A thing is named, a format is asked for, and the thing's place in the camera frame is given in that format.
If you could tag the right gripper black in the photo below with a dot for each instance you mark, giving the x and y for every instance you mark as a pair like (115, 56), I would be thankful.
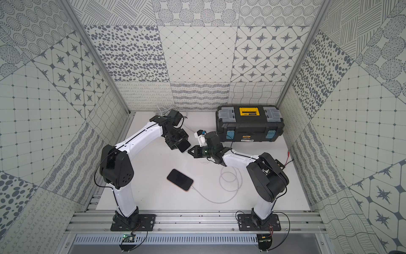
(196, 154)

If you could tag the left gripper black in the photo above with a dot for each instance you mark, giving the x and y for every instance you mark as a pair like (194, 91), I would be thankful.
(177, 139)

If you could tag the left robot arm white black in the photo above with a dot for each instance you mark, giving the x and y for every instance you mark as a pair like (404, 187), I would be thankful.
(116, 161)

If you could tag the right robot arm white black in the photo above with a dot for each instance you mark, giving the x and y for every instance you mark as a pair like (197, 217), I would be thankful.
(266, 173)

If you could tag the left circuit board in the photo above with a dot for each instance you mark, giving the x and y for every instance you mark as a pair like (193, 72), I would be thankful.
(128, 243)

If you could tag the circuit board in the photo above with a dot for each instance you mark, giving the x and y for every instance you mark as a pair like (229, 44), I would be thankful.
(264, 242)
(128, 243)

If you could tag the right circuit board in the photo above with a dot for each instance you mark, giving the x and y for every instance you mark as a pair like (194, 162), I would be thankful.
(264, 242)

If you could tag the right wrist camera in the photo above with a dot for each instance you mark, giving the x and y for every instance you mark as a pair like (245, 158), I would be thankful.
(200, 136)

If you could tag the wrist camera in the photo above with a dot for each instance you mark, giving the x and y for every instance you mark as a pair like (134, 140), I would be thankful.
(200, 136)
(175, 117)

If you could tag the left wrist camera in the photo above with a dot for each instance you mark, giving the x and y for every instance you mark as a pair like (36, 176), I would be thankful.
(175, 117)

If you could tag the black toolbox yellow handle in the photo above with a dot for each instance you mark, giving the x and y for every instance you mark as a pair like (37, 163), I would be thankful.
(244, 123)

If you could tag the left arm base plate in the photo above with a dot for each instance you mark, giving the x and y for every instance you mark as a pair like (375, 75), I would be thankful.
(138, 222)

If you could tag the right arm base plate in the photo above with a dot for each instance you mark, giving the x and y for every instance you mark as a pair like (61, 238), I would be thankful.
(249, 222)

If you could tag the aluminium front rail frame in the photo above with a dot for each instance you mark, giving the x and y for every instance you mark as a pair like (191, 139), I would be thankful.
(100, 221)

